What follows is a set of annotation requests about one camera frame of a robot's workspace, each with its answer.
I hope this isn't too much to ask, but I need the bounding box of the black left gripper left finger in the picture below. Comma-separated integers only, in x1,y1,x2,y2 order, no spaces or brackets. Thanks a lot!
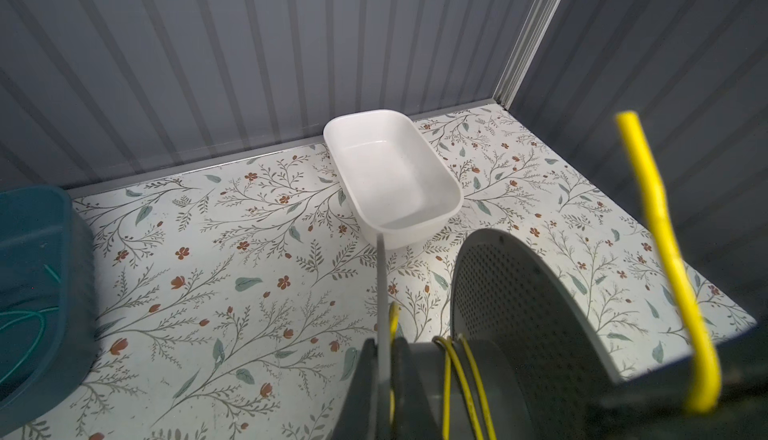
330,339,378,440

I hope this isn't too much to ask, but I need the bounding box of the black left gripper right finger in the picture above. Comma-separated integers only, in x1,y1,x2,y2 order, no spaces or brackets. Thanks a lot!
392,338,441,439

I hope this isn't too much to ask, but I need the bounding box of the grey perforated cable spool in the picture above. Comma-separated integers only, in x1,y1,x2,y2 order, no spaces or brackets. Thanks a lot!
408,229,620,439

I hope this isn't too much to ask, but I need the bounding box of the yellow cable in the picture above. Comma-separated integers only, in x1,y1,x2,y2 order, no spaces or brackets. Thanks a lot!
386,111,723,440

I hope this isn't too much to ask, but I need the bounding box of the white plastic tub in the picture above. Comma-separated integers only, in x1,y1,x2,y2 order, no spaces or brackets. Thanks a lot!
323,110,464,251

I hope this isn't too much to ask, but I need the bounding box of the teal plastic tub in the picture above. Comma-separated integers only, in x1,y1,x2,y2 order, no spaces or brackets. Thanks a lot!
1,185,98,434

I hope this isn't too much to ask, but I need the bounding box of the green cable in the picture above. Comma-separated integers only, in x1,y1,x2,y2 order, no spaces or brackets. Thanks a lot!
0,264,62,384

